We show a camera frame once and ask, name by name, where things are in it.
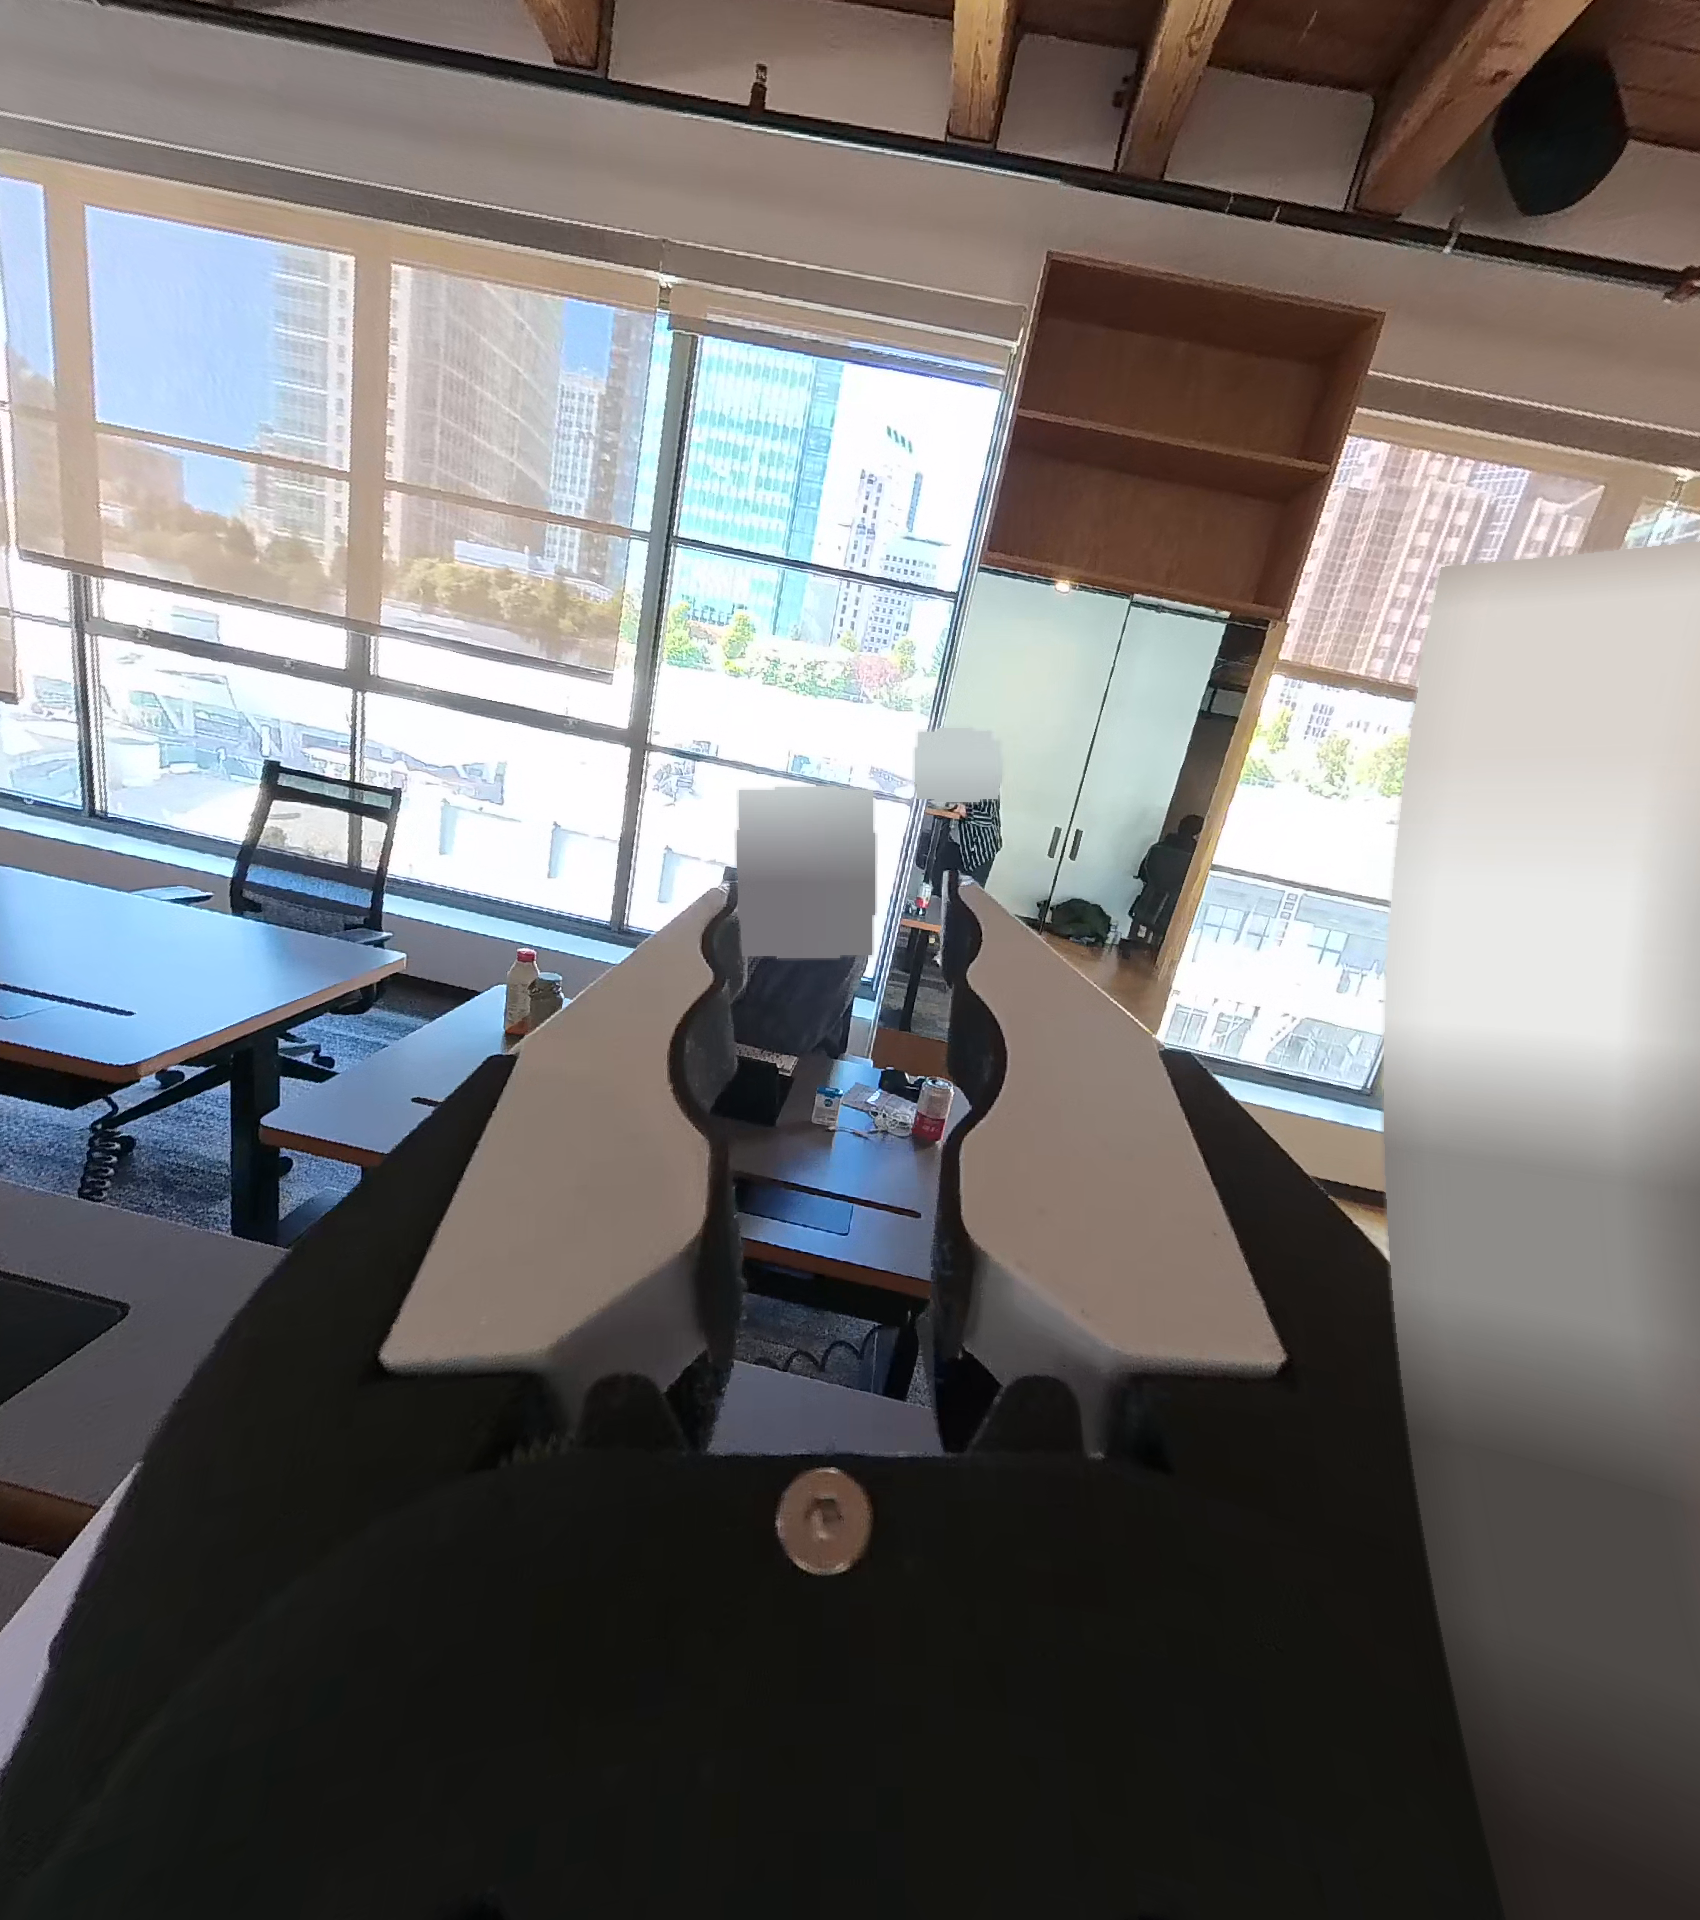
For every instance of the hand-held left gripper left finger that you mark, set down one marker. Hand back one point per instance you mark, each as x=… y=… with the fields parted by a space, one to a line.
x=548 y=1199

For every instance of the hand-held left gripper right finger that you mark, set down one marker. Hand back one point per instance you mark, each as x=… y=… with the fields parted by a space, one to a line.
x=1105 y=1199

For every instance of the dark brown desk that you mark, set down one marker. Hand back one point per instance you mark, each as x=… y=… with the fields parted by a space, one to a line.
x=400 y=1086
x=190 y=1304
x=114 y=945

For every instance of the red can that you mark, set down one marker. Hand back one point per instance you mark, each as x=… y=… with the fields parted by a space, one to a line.
x=931 y=1110

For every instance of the white bottle with red cap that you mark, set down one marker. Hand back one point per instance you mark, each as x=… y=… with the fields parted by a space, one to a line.
x=524 y=994

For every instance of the black box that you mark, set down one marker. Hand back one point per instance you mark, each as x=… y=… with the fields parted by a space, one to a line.
x=752 y=1086

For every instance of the dark green bag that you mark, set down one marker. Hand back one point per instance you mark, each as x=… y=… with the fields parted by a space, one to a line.
x=1084 y=918

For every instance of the black mesh office chair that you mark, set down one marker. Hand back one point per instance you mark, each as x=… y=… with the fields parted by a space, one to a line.
x=316 y=856

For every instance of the white double-door cabinet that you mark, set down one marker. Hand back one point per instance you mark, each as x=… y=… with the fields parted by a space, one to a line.
x=1076 y=749

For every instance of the black ceiling pipe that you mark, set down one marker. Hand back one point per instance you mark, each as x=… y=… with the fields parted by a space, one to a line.
x=851 y=124

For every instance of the black ceiling speaker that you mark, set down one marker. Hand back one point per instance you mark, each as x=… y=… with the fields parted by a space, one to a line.
x=1560 y=131

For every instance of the wooden wall shelf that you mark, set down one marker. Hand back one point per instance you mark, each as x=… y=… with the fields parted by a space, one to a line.
x=1164 y=433

